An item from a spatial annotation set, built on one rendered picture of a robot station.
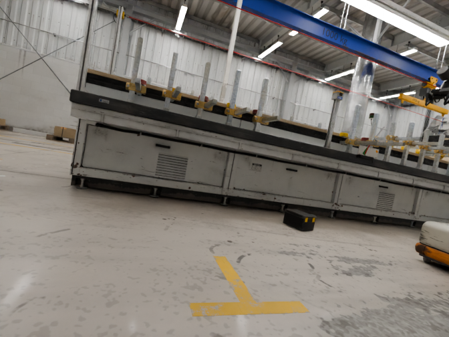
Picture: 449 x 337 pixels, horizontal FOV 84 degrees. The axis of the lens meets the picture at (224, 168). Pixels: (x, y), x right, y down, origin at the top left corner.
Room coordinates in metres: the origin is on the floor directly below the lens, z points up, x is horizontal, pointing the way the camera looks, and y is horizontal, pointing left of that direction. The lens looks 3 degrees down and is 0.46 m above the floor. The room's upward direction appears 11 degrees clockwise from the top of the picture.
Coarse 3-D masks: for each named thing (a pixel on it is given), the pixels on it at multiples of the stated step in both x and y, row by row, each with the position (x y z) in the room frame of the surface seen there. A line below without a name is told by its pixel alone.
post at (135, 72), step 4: (140, 40) 1.76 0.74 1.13; (140, 44) 1.76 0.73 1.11; (136, 48) 1.75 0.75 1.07; (140, 48) 1.76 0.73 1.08; (136, 52) 1.75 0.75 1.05; (140, 52) 1.76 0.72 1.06; (136, 56) 1.75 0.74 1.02; (140, 56) 1.77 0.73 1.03; (136, 60) 1.76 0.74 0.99; (136, 64) 1.76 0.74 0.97; (136, 68) 1.76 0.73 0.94; (132, 72) 1.75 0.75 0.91; (136, 72) 1.76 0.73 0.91; (132, 76) 1.75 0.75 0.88; (136, 76) 1.76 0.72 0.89; (132, 80) 1.75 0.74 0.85; (132, 92) 1.76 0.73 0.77; (128, 96) 1.75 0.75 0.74; (132, 96) 1.76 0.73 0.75
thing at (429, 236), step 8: (424, 224) 1.66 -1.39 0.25; (432, 224) 1.62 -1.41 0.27; (440, 224) 1.59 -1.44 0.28; (448, 224) 1.65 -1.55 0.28; (424, 232) 1.64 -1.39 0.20; (432, 232) 1.60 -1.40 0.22; (440, 232) 1.55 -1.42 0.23; (448, 232) 1.52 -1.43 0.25; (424, 240) 1.63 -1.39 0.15; (432, 240) 1.59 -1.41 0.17; (440, 240) 1.54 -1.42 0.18; (448, 240) 1.51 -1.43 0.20; (416, 248) 1.66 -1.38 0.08; (424, 248) 1.61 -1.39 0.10; (432, 248) 1.58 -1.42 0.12; (440, 248) 1.54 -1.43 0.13; (448, 248) 1.50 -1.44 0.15; (424, 256) 1.63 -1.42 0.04; (432, 256) 1.56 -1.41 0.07; (440, 256) 1.52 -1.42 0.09; (448, 256) 1.49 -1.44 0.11; (448, 264) 1.48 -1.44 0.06
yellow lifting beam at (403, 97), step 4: (400, 96) 6.09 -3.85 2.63; (404, 96) 6.07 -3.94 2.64; (408, 96) 6.11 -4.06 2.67; (404, 100) 6.17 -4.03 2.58; (408, 100) 6.13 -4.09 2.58; (412, 100) 6.17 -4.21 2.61; (416, 100) 6.21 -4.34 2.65; (420, 100) 6.25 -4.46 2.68; (424, 100) 6.35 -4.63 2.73; (416, 104) 6.30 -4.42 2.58; (420, 104) 6.26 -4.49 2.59; (424, 104) 6.30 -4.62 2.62; (428, 104) 6.35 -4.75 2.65; (432, 104) 6.39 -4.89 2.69; (428, 108) 6.43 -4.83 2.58; (432, 108) 6.40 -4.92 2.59; (436, 108) 6.45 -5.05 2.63; (440, 108) 6.50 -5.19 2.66; (444, 108) 6.54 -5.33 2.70; (440, 112) 6.56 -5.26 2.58; (444, 112) 6.55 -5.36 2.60
